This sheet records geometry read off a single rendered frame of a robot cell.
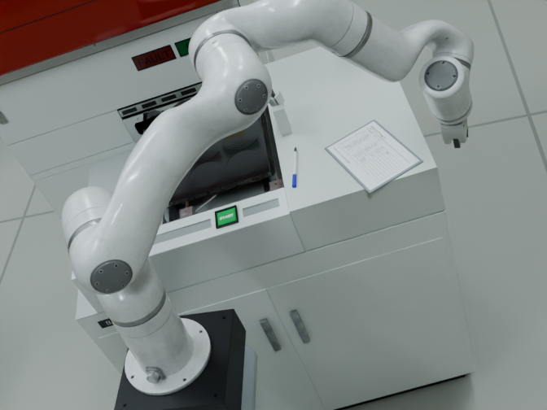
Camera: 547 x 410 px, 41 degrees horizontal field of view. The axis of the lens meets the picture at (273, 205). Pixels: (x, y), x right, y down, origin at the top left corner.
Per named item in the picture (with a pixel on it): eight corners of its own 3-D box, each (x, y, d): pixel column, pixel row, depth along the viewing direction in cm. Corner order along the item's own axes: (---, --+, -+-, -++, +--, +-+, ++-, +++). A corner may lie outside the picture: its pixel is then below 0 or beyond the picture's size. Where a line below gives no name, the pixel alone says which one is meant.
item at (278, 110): (277, 124, 192) (262, 84, 183) (291, 119, 192) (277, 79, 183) (280, 138, 188) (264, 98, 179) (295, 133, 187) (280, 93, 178)
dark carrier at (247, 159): (147, 132, 220) (146, 130, 219) (256, 97, 216) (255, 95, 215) (147, 210, 195) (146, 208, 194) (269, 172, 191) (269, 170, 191)
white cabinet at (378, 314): (185, 313, 286) (89, 163, 231) (424, 243, 275) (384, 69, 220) (191, 466, 240) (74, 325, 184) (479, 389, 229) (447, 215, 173)
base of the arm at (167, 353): (197, 398, 146) (165, 343, 134) (113, 393, 152) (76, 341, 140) (220, 321, 159) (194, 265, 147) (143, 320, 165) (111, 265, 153)
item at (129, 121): (135, 140, 227) (122, 117, 221) (269, 97, 222) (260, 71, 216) (135, 143, 226) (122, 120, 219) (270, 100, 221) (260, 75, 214)
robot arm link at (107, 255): (105, 257, 141) (122, 314, 129) (49, 237, 133) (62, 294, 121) (263, 50, 127) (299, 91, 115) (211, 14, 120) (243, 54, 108)
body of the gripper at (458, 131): (433, 82, 151) (440, 102, 161) (431, 129, 149) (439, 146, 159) (470, 80, 148) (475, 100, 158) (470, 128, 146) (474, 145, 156)
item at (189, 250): (98, 285, 191) (73, 251, 182) (299, 224, 185) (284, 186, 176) (96, 313, 184) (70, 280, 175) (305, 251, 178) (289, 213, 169)
